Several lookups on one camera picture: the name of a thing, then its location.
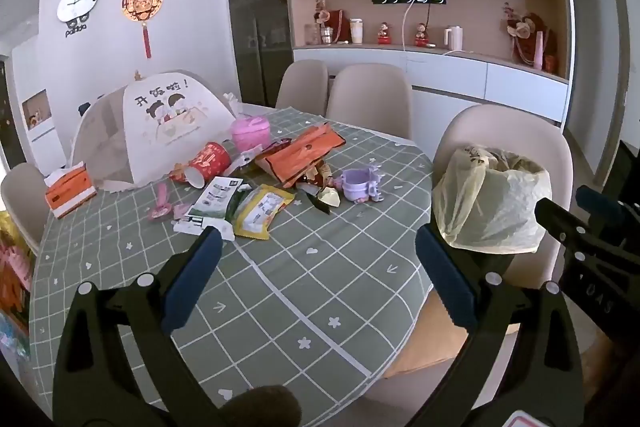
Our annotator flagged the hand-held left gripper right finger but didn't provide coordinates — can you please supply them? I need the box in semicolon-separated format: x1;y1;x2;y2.
405;224;586;427

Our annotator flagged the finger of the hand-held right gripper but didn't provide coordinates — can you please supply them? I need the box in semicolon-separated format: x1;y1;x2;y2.
534;196;640;348
575;185;640;253

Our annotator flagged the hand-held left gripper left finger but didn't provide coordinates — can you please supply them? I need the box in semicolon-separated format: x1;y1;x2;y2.
51;226;226;427

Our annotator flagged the pink wrapper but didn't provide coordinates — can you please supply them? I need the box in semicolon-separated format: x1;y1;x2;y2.
147;182;188;222

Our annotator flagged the white green packet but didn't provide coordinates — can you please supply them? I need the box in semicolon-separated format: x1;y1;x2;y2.
191;176;245;223

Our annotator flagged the waste bin with yellow bag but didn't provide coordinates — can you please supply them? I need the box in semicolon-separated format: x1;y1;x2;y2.
432;144;553;280

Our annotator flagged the yellow packet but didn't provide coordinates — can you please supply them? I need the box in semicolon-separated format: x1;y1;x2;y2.
232;187;296;240

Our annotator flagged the red paper cup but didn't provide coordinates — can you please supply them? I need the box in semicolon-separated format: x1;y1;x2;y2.
170;142;233;188

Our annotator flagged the purple plastic cup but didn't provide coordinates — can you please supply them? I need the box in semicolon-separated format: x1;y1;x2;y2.
341;164;385;204

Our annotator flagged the foil snack wrapper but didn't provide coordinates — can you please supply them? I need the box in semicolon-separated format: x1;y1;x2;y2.
295;159;345;214

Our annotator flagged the orange snack bag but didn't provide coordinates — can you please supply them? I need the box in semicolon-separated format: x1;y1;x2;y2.
255;124;347;188

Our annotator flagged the white printed wrapper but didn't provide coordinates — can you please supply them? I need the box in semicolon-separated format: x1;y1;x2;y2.
173;213;236;240

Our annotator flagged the green checked tablecloth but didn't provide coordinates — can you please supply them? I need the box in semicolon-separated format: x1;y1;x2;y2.
27;104;436;427

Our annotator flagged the beige chair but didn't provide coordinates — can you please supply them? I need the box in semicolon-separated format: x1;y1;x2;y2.
326;63;414;140
382;104;574;380
275;59;330;110
0;162;51;253

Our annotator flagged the orange white tissue box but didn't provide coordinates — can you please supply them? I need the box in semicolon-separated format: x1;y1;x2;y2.
44;164;97;219

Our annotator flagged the pink lidded plastic container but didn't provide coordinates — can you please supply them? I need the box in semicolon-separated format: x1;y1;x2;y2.
231;116;272;154

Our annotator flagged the white mesh food cover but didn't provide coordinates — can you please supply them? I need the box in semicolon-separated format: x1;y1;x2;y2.
67;68;236;192

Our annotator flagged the brown red plush doll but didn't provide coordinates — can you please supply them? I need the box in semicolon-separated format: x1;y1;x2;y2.
502;3;558;68

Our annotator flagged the colourful snack bag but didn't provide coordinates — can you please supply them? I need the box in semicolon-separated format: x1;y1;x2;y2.
0;212;36;358

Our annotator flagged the white side cabinet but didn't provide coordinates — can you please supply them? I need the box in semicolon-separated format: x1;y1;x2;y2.
20;88;68;170

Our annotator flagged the white electric kettle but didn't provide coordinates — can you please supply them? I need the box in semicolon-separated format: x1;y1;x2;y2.
444;25;466;52

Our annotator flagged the dark red box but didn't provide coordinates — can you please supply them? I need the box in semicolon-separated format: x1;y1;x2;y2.
327;8;346;42

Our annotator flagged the dark glossy tall cabinet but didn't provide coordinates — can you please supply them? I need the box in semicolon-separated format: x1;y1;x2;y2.
225;0;293;108

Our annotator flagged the red round tassel ornament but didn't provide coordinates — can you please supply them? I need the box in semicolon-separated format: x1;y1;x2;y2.
121;0;165;60

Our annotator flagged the white cable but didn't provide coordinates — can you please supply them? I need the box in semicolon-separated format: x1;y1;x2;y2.
400;1;423;52

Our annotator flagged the panda wall clock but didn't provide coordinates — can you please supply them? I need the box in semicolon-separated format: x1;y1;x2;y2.
56;0;98;38

